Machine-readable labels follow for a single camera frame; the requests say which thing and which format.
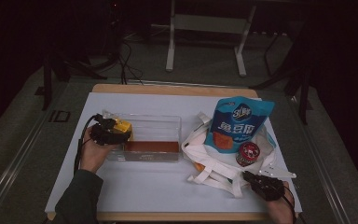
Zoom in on black floor plate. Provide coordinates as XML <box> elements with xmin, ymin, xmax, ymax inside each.
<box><xmin>48</xmin><ymin>109</ymin><xmax>72</xmax><ymax>123</ymax></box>

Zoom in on black floor cables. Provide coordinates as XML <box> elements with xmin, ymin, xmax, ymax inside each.
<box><xmin>117</xmin><ymin>40</ymin><xmax>145</xmax><ymax>86</ymax></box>

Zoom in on red round can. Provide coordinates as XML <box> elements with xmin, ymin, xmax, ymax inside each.
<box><xmin>236</xmin><ymin>142</ymin><xmax>261</xmax><ymax>168</ymax></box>

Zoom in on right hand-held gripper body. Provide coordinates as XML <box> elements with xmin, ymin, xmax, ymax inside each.
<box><xmin>250</xmin><ymin>168</ymin><xmax>297</xmax><ymax>202</ymax></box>

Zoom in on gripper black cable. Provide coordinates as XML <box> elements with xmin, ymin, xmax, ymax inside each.
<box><xmin>74</xmin><ymin>114</ymin><xmax>100</xmax><ymax>174</ymax></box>
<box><xmin>280</xmin><ymin>183</ymin><xmax>298</xmax><ymax>224</ymax></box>

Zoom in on person's left hand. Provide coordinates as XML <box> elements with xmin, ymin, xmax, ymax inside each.
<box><xmin>79</xmin><ymin>126</ymin><xmax>119</xmax><ymax>175</ymax></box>

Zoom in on black metal stand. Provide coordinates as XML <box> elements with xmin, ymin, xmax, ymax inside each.
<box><xmin>41</xmin><ymin>54</ymin><xmax>108</xmax><ymax>111</ymax></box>
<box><xmin>250</xmin><ymin>31</ymin><xmax>314</xmax><ymax>126</ymax></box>

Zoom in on white patterned tote bag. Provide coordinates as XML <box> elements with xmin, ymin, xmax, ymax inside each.
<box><xmin>181</xmin><ymin>111</ymin><xmax>278</xmax><ymax>199</ymax></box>

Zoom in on clear plastic tray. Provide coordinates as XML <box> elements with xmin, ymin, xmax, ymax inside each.
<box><xmin>103</xmin><ymin>110</ymin><xmax>183</xmax><ymax>163</ymax></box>

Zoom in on person's right hand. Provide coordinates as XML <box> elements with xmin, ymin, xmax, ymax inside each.
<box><xmin>266</xmin><ymin>181</ymin><xmax>296</xmax><ymax>224</ymax></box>

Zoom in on blue snack pouch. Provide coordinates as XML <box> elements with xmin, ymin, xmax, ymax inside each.
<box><xmin>204</xmin><ymin>96</ymin><xmax>277</xmax><ymax>154</ymax></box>

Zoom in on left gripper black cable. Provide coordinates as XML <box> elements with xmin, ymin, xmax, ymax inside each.
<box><xmin>74</xmin><ymin>114</ymin><xmax>100</xmax><ymax>174</ymax></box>

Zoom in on yellow drink carton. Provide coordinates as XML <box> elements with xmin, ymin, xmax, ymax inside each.
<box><xmin>115</xmin><ymin>119</ymin><xmax>134</xmax><ymax>142</ymax></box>

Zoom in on long brown box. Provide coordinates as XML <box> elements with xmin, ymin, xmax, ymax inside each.
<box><xmin>124</xmin><ymin>141</ymin><xmax>180</xmax><ymax>154</ymax></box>

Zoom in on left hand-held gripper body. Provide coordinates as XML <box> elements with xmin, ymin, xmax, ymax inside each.
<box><xmin>89</xmin><ymin>110</ymin><xmax>126</xmax><ymax>146</ymax></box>

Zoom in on white metal stand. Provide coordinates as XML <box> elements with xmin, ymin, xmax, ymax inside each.
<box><xmin>165</xmin><ymin>0</ymin><xmax>257</xmax><ymax>78</ymax></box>

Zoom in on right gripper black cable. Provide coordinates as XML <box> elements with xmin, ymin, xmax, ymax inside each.
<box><xmin>280</xmin><ymin>183</ymin><xmax>298</xmax><ymax>224</ymax></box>

